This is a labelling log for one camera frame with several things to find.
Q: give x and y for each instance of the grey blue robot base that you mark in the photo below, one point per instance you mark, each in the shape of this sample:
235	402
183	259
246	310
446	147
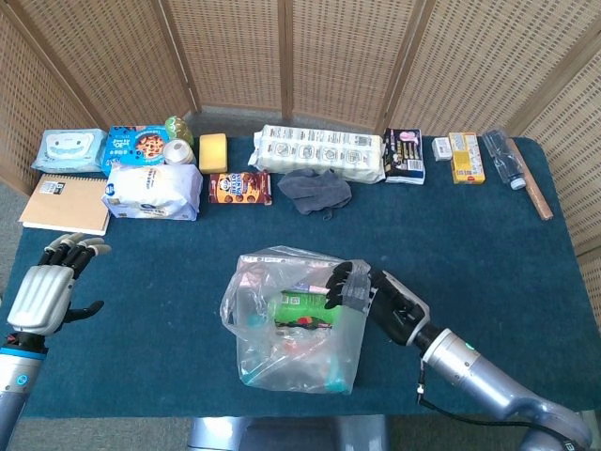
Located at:
282	434

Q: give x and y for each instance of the teal edged white package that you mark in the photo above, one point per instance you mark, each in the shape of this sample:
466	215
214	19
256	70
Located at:
340	376

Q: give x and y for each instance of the black pink snack pack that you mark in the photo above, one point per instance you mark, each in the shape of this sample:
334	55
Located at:
404	157

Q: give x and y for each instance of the white tape roll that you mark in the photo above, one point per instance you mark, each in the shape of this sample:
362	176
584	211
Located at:
177	151

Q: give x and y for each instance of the brown wooden stick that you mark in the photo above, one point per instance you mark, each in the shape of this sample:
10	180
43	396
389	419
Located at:
535	192

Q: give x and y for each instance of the grey cloth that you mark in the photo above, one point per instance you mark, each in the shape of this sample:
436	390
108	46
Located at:
314	192

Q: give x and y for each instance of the yellow sponge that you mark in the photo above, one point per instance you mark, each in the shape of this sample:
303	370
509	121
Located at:
213	152

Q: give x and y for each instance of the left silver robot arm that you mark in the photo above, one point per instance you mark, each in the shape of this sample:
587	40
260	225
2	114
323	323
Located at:
16	376

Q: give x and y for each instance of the clear plastic bottle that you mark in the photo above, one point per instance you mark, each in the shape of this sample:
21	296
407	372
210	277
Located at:
504	157

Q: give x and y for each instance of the yellow box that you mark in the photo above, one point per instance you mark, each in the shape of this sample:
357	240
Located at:
466	160

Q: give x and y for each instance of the brown chocolate cookie box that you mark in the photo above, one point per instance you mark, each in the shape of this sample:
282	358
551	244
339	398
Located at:
239	188

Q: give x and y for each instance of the green snack package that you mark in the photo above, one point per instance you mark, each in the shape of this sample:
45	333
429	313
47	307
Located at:
300	307

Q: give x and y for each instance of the green bottle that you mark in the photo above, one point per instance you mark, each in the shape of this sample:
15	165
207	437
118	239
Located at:
178	129

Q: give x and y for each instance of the white blue tissue pack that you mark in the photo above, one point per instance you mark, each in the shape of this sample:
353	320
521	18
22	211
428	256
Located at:
150	190

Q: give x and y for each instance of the brown spiral notebook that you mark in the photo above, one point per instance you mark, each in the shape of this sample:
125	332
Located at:
66	206

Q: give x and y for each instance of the clear plastic bag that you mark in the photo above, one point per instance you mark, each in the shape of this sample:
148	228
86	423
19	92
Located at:
282	357

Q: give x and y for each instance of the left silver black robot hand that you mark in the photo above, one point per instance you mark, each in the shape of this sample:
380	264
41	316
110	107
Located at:
40	296

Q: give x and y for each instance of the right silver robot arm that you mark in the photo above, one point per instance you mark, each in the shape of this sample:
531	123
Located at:
474	366

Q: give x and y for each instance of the small white box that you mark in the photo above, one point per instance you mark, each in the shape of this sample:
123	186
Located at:
442	149

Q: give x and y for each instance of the light blue wet wipes pack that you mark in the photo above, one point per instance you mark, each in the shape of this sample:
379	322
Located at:
68	148

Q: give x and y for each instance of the pink package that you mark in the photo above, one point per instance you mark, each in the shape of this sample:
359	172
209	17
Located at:
246	277

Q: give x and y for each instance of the small purple box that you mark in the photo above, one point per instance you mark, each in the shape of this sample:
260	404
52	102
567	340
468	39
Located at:
307	286

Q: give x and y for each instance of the wooden rattan folding screen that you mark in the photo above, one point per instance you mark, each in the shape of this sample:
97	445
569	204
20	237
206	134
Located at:
235	51

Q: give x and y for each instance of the blue cookie box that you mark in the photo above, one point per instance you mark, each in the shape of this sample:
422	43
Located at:
134	145

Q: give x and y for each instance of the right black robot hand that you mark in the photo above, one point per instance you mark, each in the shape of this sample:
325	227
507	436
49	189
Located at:
399	310

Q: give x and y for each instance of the long cream paper roll pack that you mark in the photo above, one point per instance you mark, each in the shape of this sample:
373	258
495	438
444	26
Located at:
319	152

